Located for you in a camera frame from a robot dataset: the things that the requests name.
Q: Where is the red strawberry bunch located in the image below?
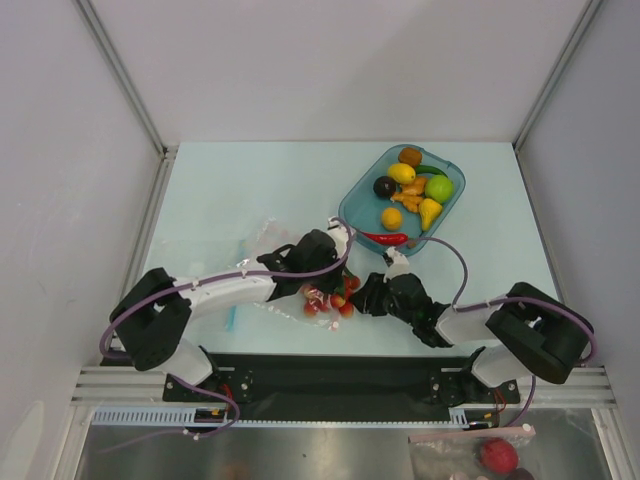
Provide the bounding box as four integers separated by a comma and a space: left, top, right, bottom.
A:
300, 269, 361, 322

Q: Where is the clear zip top bag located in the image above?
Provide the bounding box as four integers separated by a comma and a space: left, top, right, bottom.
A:
238, 218, 348, 330

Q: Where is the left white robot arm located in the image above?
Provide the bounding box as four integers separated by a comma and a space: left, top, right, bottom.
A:
100, 222, 354, 400

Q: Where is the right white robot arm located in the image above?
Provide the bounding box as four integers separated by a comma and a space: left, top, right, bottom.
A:
351, 273, 595, 401

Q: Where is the red fruit in bag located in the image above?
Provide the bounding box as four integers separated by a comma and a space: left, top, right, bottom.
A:
480, 438, 519, 475

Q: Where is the red chili pepper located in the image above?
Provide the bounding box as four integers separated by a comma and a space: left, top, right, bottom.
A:
362, 232, 409, 247

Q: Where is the orange fruit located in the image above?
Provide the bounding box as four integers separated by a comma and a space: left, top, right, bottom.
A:
380, 207, 403, 232

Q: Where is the yellow pear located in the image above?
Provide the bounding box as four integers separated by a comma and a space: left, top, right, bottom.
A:
418, 198, 443, 232

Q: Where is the dark purple fruit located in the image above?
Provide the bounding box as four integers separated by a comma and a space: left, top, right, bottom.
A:
373, 176, 397, 199

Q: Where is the teal plastic tray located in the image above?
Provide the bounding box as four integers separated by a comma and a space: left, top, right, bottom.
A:
339, 144, 466, 256

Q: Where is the orange ginger root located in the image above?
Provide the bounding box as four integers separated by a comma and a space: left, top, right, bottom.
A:
391, 177, 428, 213

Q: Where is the green apple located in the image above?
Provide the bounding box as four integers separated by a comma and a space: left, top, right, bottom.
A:
425, 175, 455, 204

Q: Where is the yellow lemon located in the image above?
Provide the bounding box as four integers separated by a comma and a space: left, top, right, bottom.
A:
387, 162, 416, 185

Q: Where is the green chili pepper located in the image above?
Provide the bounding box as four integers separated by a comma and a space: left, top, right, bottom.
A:
414, 164, 447, 177

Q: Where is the brown kiwi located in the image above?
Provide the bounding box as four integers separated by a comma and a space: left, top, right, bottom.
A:
398, 147, 423, 168

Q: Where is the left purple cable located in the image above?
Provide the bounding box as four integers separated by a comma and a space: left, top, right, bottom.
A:
99, 217, 357, 451

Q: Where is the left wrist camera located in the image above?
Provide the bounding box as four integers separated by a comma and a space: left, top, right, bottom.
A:
326, 217, 355, 257

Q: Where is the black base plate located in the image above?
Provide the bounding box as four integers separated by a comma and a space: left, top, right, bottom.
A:
162, 352, 521, 424

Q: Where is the white cable duct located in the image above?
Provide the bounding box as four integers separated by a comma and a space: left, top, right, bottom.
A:
90, 406, 495, 430

